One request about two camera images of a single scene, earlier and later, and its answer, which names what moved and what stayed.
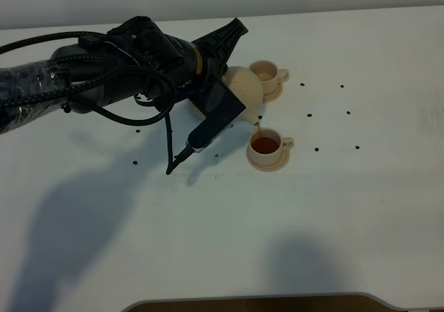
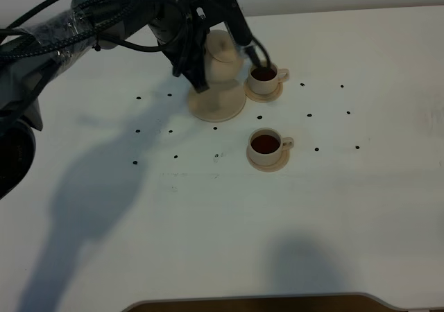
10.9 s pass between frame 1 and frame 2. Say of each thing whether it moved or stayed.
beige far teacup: stayed
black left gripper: moved
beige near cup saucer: stayed
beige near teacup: stayed
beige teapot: moved
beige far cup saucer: stayed
